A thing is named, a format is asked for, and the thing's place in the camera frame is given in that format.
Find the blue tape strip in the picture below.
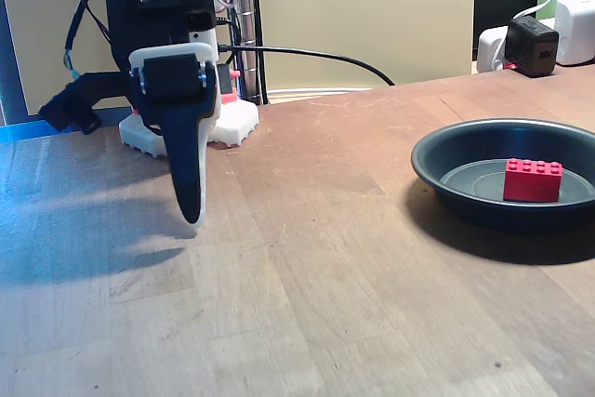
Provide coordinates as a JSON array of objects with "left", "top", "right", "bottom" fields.
[{"left": 0, "top": 118, "right": 57, "bottom": 143}]

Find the red lego block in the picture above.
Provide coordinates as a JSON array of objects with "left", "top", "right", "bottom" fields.
[{"left": 503, "top": 157, "right": 564, "bottom": 204}]

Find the large white power adapter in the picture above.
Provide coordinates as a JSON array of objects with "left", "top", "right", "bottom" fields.
[{"left": 554, "top": 0, "right": 595, "bottom": 67}]

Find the dark board frame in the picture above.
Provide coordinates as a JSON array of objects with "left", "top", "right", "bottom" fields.
[{"left": 0, "top": 0, "right": 29, "bottom": 126}]

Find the black cable along pole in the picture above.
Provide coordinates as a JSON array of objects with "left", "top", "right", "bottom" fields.
[{"left": 248, "top": 0, "right": 279, "bottom": 106}]

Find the black camera on mount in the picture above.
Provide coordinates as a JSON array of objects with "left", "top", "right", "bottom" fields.
[{"left": 36, "top": 70, "right": 134, "bottom": 136}]

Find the black usb cable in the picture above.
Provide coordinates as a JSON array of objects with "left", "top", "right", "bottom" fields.
[{"left": 217, "top": 45, "right": 396, "bottom": 87}]

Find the dark round metal bin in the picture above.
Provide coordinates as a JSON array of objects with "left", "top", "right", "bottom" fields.
[{"left": 410, "top": 117, "right": 595, "bottom": 232}]

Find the small white power plug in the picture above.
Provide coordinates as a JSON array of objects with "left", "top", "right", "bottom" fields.
[{"left": 476, "top": 26, "right": 512, "bottom": 73}]

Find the black cube charger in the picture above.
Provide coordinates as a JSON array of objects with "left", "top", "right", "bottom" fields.
[{"left": 504, "top": 15, "right": 560, "bottom": 78}]

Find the camera wire bundle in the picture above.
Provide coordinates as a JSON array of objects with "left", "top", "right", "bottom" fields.
[{"left": 62, "top": 0, "right": 117, "bottom": 80}]

